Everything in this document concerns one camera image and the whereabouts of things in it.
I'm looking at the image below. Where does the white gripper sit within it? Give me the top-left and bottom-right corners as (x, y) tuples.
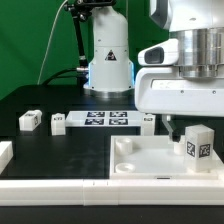
(135, 67), (224, 143)

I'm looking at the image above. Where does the white square tabletop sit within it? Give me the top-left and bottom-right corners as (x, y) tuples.
(109, 136), (222, 180)

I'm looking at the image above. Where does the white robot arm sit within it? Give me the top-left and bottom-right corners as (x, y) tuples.
(84, 0), (224, 117)

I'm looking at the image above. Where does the white U-shaped obstacle fence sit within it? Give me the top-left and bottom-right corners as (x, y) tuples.
(0, 139), (224, 206)

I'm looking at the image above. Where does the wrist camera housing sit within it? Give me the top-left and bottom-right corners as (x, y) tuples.
(138, 38), (179, 66)

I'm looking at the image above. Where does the white marker base plate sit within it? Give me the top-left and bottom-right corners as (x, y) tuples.
(66, 111), (143, 127)

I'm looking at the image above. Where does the black cable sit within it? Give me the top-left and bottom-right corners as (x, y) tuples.
(42, 67), (90, 86)

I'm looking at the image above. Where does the black camera stand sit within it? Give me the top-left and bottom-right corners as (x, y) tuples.
(63, 0), (116, 76)

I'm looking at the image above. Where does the white cable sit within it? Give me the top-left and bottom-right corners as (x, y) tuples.
(37, 0), (69, 86)

